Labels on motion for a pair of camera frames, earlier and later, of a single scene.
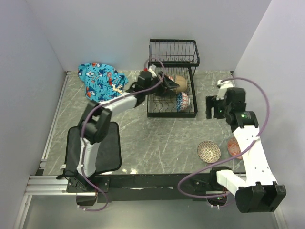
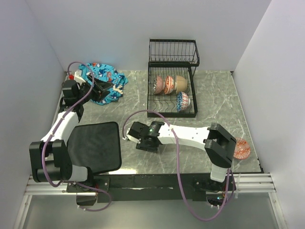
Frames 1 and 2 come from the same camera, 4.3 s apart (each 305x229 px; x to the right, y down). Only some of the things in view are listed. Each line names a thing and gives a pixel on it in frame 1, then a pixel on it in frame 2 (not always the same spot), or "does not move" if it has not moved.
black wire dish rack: (177, 57) does not move
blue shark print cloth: (102, 82) does not move
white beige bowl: (182, 83) does not move
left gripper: (167, 84) -> (99, 89)
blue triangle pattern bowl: (183, 101) does not move
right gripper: (211, 101) -> (142, 146)
